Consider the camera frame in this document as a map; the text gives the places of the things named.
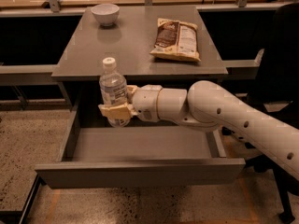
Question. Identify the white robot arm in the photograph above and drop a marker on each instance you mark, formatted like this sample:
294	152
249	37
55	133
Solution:
206	106

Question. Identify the open grey top drawer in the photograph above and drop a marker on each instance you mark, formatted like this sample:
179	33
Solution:
94	155

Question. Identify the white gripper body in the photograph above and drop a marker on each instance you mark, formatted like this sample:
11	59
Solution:
146	103

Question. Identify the grey drawer cabinet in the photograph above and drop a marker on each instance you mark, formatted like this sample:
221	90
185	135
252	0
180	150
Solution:
130	42

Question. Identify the brown and yellow snack bag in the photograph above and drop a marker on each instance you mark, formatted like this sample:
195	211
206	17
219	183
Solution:
176	41

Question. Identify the white ceramic bowl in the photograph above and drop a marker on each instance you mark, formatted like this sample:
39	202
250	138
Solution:
106	14

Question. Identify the black office chair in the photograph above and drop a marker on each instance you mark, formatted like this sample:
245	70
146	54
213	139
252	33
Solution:
277	79

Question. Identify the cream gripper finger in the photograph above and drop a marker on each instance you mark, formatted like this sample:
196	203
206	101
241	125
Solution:
124	111
131	89

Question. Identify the clear plastic water bottle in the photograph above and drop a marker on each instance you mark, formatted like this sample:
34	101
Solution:
112	83

